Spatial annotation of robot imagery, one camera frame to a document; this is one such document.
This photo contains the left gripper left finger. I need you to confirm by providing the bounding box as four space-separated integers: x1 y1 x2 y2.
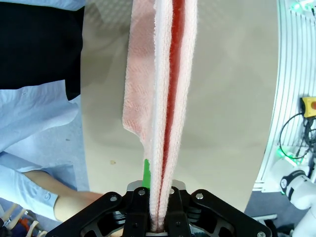
45 159 152 237

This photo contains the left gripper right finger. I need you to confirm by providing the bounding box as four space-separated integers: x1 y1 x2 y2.
165 179 272 237

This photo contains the pink terry towel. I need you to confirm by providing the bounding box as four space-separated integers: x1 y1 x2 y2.
122 0 198 229

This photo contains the person's right forearm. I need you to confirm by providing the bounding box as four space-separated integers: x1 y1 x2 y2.
0 152 83 222

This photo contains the person's right hand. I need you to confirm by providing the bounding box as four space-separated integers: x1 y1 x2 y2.
81 191 111 213

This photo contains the yellow emergency stop box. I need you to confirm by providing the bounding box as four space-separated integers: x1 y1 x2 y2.
300 97 316 118

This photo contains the person in light blue shirt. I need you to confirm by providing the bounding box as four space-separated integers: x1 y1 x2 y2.
0 0 87 158

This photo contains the black cable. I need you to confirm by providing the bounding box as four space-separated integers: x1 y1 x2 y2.
295 118 316 159
279 112 305 158

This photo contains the white slotted mounting frame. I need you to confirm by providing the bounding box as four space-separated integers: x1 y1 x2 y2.
253 0 316 194

